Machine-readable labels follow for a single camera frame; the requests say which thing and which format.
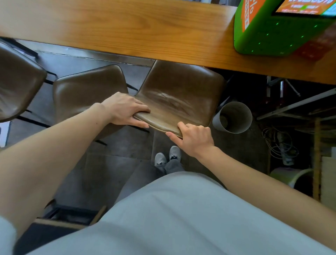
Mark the brown leather chair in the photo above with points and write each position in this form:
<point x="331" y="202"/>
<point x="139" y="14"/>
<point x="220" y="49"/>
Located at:
<point x="181" y="94"/>
<point x="86" y="89"/>
<point x="18" y="84"/>

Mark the person's left hand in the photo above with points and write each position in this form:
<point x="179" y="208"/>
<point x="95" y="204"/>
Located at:
<point x="119" y="107"/>

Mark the person's right thumb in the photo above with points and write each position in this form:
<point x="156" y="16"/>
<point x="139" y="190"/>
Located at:
<point x="173" y="137"/>

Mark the person's right forearm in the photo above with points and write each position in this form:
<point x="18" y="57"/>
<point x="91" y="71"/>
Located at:
<point x="262" y="189"/>

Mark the person's grey trousers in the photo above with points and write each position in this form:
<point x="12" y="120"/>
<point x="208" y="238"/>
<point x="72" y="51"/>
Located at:
<point x="172" y="166"/>

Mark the person's grey shoe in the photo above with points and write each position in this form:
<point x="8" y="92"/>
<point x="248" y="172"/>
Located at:
<point x="160" y="159"/>
<point x="175" y="153"/>

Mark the person's left thumb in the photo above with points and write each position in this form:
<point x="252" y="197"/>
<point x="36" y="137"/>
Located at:
<point x="141" y="123"/>

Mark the person's left forearm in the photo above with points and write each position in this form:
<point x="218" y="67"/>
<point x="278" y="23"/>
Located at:
<point x="47" y="155"/>

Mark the grey metal bar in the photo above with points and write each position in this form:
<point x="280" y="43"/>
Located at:
<point x="299" y="103"/>

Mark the person's right hand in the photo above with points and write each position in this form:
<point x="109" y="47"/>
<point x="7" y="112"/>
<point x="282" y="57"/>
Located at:
<point x="196" y="139"/>

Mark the white board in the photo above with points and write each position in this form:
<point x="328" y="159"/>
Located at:
<point x="329" y="181"/>

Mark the person's grey right shoe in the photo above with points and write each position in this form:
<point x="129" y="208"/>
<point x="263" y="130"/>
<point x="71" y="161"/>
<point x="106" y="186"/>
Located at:
<point x="175" y="153"/>

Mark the wooden post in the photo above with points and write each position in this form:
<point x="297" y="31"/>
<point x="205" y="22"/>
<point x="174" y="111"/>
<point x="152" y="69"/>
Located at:
<point x="317" y="157"/>

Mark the grey cylindrical bin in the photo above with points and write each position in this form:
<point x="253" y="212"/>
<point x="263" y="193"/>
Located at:
<point x="233" y="118"/>

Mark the person's light grey shirt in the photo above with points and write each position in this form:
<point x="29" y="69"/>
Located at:
<point x="183" y="215"/>

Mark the white curved plastic object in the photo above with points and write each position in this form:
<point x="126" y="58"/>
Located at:
<point x="291" y="174"/>

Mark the green charging kiosk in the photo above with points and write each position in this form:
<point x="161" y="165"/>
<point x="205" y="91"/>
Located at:
<point x="278" y="29"/>

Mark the person's grey left shoe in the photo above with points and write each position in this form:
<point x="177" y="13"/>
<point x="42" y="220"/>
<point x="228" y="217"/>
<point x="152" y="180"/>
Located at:
<point x="160" y="159"/>

